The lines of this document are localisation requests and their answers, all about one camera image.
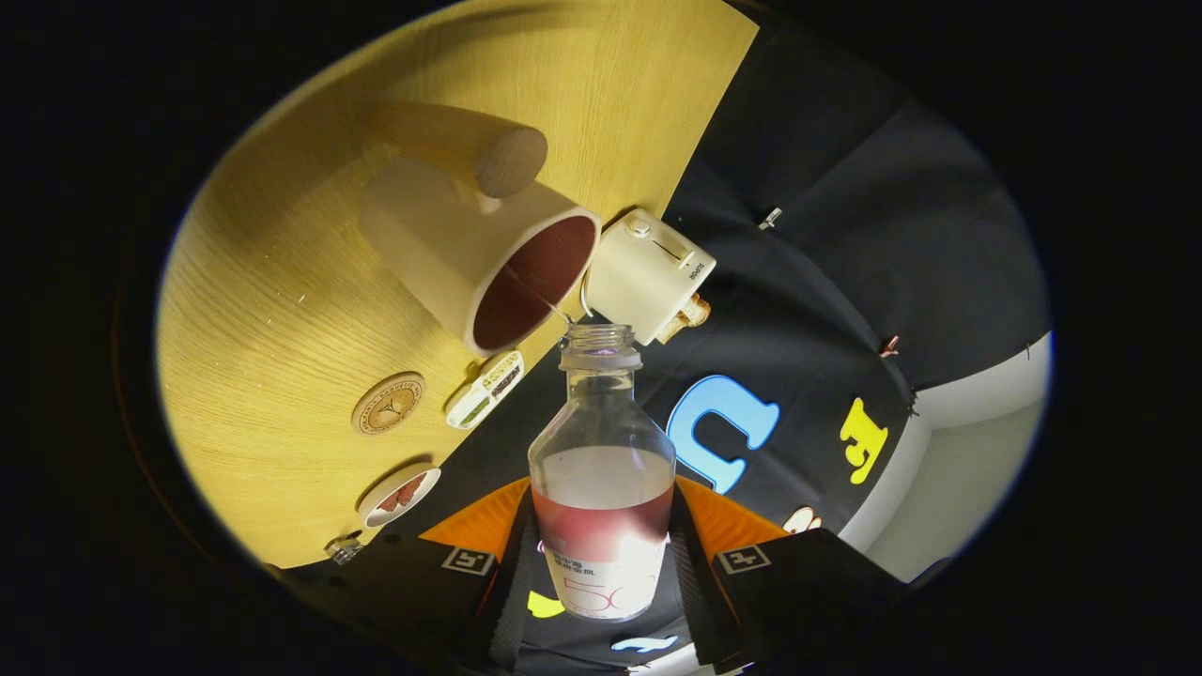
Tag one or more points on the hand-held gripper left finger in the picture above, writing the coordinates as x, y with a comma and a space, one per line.
512, 582

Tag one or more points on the white round plate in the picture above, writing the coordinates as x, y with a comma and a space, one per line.
376, 514

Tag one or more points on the black backdrop cloth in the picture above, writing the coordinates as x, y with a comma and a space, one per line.
826, 282

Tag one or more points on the cream cup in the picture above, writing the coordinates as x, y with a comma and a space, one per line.
441, 244

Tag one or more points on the clear juice bottle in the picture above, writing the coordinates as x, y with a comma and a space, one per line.
601, 488

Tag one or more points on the divided white spice dish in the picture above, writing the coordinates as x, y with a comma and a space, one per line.
484, 391

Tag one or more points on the toast slice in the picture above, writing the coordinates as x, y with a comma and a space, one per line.
696, 311
670, 330

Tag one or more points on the red cloth clip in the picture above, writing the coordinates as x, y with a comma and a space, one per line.
889, 345

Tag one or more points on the round wooden coaster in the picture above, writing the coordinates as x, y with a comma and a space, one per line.
388, 404

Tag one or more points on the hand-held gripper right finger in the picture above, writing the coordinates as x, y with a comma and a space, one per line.
695, 582

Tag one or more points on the wooden table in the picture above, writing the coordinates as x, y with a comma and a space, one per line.
282, 310

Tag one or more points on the cream toaster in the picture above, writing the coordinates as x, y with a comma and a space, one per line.
643, 272

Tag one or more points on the red meat slice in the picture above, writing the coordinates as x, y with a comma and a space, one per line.
413, 485
392, 499

